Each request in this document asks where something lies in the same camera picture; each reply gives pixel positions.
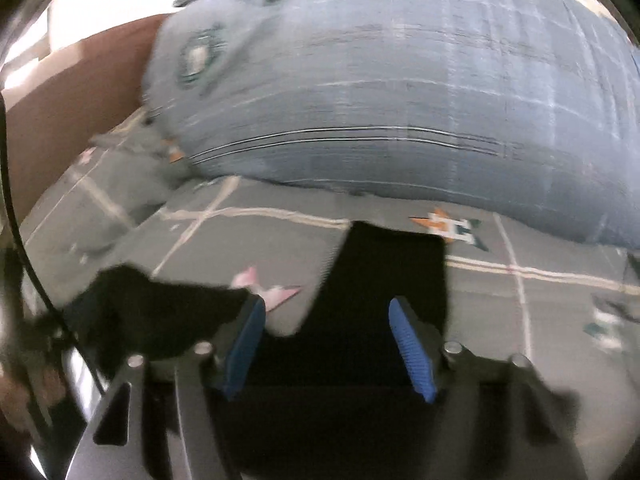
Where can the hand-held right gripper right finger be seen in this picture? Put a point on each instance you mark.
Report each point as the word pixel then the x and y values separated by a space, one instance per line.
pixel 412 350

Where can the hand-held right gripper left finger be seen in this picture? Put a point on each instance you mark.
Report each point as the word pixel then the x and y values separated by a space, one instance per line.
pixel 245 345

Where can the black pants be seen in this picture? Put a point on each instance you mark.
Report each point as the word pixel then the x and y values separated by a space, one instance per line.
pixel 385 280

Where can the grey patterned bedsheet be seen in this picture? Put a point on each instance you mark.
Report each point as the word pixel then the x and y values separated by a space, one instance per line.
pixel 500 310

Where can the brown headboard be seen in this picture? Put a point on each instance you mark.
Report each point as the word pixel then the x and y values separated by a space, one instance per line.
pixel 75 100

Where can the large blue plaid pillow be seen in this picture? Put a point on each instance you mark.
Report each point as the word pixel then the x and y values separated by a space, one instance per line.
pixel 380 85

